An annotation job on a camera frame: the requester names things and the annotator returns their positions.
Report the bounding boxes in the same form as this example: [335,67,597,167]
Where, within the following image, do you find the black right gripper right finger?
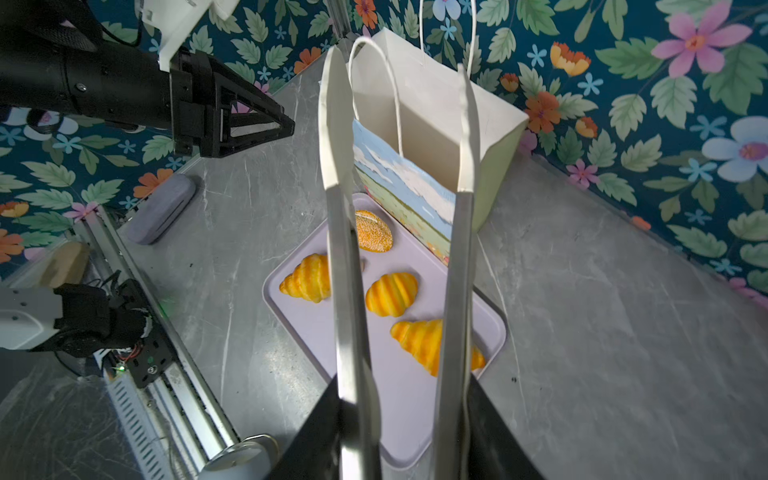
[467,377,544,480]

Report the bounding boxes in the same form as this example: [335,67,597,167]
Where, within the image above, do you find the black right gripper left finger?
[267,376,342,480]

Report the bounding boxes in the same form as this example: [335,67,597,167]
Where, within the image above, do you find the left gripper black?
[169,49,295,158]

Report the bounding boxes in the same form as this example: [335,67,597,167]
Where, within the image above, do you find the cream and steel tongs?
[318,47,480,479]

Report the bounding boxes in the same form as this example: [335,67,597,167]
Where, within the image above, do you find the croissant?
[279,254,331,303]
[389,317,487,378]

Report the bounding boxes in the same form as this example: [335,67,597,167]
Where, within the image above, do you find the landscape print paper bag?
[348,1,528,263]

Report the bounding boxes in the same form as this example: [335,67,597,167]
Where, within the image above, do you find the small round bread roll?
[365,272,419,318]

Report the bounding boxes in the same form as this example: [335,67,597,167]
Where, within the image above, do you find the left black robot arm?
[1,1,295,158]

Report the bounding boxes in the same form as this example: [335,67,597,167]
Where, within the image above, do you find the sugared oval bread top left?
[355,210,394,253]

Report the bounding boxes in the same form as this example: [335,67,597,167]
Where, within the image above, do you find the purple cloth pad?
[125,174,196,245]

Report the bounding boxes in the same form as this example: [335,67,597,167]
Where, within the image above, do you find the lilac plastic tray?
[262,191,508,472]

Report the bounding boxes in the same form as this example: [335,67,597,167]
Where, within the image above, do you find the wooden brush block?
[38,242,90,289]

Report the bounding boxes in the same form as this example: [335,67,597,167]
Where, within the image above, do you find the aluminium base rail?
[74,210,240,479]

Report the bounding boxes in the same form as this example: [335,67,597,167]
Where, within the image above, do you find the aluminium frame post left rear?
[325,0,354,40]

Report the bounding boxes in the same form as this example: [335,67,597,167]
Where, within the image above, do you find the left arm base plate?
[109,279,178,389]

